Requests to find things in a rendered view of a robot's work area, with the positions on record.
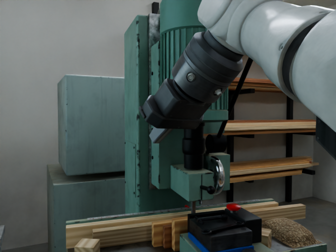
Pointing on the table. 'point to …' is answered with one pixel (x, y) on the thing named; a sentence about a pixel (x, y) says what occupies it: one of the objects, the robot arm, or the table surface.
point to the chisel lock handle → (208, 189)
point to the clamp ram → (203, 215)
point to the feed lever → (213, 143)
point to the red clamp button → (233, 207)
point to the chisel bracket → (191, 182)
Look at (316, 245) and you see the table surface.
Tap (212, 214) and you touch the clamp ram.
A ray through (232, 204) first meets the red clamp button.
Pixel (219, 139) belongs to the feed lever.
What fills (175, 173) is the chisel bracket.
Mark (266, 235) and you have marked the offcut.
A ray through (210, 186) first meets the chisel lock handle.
